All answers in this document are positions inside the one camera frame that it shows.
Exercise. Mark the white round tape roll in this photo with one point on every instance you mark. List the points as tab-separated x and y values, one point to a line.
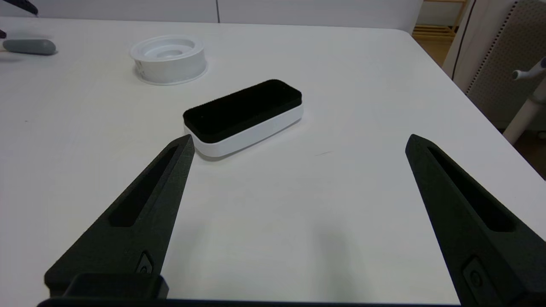
168	59

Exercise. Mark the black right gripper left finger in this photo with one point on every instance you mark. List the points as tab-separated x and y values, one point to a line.
136	230

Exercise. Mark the black and white board eraser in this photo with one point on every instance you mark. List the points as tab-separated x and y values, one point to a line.
243	115

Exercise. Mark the wooden slatted rack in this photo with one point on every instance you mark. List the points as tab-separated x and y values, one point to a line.
439	30

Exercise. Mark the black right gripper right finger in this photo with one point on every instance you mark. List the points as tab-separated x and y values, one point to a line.
477	221

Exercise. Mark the white side table leg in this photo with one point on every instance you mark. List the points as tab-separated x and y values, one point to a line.
527	113

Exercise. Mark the white pegboard partition panel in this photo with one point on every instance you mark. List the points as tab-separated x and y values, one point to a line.
507	55

